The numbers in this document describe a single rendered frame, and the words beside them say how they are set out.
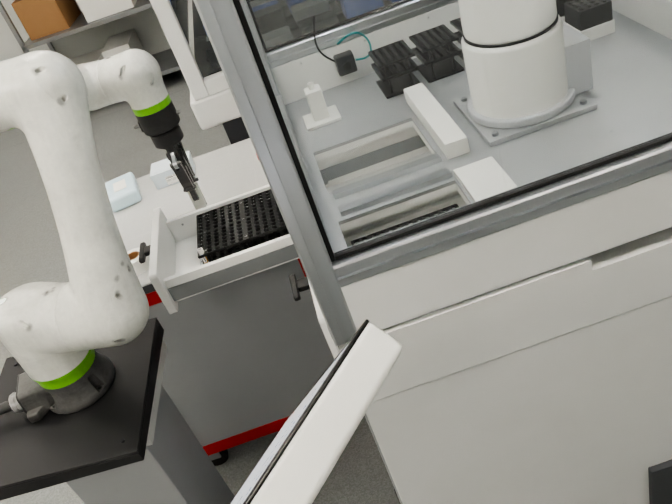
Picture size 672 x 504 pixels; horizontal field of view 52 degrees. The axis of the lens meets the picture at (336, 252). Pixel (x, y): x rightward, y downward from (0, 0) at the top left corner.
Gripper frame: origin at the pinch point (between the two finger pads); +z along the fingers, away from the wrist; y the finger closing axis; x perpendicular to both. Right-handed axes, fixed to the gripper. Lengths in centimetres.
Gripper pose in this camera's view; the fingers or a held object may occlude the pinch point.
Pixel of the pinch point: (196, 196)
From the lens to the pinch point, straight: 182.0
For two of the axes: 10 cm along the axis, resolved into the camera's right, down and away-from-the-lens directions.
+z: 2.8, 7.7, 5.7
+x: 9.5, -3.2, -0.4
